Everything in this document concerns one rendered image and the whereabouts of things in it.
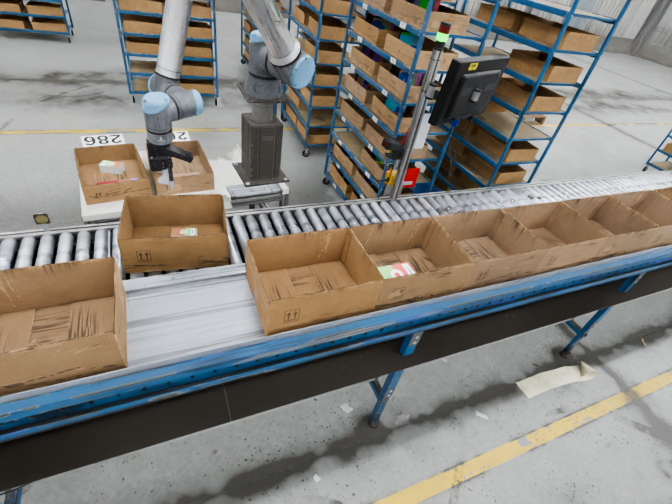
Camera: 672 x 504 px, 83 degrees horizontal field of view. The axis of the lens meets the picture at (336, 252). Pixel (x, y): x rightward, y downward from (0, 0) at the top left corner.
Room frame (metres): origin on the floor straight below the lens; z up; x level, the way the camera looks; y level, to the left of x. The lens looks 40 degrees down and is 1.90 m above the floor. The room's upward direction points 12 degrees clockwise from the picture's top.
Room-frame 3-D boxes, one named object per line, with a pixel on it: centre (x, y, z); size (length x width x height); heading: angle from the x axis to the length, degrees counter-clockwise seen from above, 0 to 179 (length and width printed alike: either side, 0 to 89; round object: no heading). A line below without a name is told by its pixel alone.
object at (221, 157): (1.79, 0.90, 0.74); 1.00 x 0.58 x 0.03; 126
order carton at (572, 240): (1.55, -0.95, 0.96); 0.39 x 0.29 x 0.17; 120
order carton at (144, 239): (1.20, 0.67, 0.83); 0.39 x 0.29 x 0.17; 114
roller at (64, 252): (0.93, 1.01, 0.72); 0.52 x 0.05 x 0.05; 30
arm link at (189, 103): (1.38, 0.68, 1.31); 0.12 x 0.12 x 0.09; 58
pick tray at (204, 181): (1.76, 0.92, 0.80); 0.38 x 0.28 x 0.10; 34
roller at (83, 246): (0.97, 0.96, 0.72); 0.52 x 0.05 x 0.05; 30
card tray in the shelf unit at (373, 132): (2.74, -0.26, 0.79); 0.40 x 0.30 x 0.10; 31
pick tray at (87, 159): (1.58, 1.18, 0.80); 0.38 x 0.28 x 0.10; 39
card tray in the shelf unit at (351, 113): (3.15, -0.02, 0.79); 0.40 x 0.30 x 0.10; 32
